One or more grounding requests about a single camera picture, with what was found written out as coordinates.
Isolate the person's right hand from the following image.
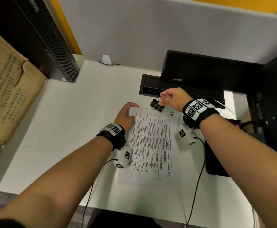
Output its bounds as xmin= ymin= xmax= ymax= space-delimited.
xmin=159 ymin=87 xmax=194 ymax=113

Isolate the person's left hand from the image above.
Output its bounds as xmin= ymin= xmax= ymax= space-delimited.
xmin=114 ymin=102 xmax=140 ymax=133

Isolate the black binder clip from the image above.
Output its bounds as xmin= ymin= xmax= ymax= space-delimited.
xmin=150 ymin=97 xmax=165 ymax=112

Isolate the thick bundle of printed papers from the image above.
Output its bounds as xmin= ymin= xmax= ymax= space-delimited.
xmin=117 ymin=107 xmax=180 ymax=186

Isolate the person's left forearm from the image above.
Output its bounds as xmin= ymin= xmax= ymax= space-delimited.
xmin=0 ymin=136 xmax=113 ymax=228

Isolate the person's right forearm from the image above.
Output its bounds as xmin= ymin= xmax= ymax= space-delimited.
xmin=199 ymin=113 xmax=277 ymax=228

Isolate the person's black shirt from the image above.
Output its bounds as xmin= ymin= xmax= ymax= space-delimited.
xmin=0 ymin=209 xmax=163 ymax=228

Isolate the black left wristband with markers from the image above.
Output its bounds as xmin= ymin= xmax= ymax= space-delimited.
xmin=96 ymin=123 xmax=126 ymax=150

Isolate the black wristband with markers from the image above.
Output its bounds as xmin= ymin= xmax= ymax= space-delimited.
xmin=182 ymin=99 xmax=220 ymax=129
xmin=96 ymin=123 xmax=126 ymax=150

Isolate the black right wristband with markers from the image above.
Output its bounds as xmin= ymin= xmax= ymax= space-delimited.
xmin=182 ymin=99 xmax=220 ymax=129

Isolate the black monitor base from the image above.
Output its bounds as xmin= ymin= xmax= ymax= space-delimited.
xmin=160 ymin=50 xmax=265 ymax=93

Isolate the plain brown carton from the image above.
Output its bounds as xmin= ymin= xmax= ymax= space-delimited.
xmin=241 ymin=109 xmax=253 ymax=131

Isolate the grey desk divider panel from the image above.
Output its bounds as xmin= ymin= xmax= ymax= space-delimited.
xmin=56 ymin=0 xmax=277 ymax=72

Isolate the black folder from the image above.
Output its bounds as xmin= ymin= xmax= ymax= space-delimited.
xmin=204 ymin=118 xmax=242 ymax=177

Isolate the black monitor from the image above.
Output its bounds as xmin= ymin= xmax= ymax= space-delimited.
xmin=247 ymin=46 xmax=277 ymax=162

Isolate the brown cardboard box green print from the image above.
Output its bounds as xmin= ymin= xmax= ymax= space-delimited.
xmin=0 ymin=23 xmax=48 ymax=173

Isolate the black computer tower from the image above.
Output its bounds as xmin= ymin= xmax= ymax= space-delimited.
xmin=0 ymin=0 xmax=80 ymax=83

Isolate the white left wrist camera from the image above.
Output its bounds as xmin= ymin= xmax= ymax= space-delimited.
xmin=113 ymin=146 xmax=133 ymax=168

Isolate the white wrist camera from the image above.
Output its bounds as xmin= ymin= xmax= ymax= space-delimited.
xmin=113 ymin=146 xmax=133 ymax=168
xmin=176 ymin=123 xmax=198 ymax=146

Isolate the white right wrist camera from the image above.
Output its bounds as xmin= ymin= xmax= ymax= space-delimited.
xmin=176 ymin=123 xmax=198 ymax=146

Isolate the black left camera cable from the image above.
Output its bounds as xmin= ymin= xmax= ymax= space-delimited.
xmin=81 ymin=159 xmax=118 ymax=228

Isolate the black camera cable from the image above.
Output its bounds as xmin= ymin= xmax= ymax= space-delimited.
xmin=81 ymin=159 xmax=118 ymax=228
xmin=185 ymin=136 xmax=207 ymax=228

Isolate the black right camera cable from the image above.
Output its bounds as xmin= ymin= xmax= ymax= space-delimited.
xmin=185 ymin=136 xmax=207 ymax=228

